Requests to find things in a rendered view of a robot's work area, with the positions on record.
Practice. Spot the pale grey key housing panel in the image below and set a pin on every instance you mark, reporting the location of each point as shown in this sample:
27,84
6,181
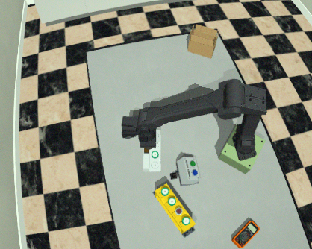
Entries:
187,170

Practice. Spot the orange multimeter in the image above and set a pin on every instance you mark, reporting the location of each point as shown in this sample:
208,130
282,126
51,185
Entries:
245,234

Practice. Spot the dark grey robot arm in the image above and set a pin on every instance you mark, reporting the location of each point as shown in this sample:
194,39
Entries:
232,99

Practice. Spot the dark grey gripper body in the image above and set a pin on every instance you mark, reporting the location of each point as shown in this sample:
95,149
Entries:
151,140

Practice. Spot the yellow tube rack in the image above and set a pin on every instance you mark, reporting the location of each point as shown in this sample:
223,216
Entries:
170,210

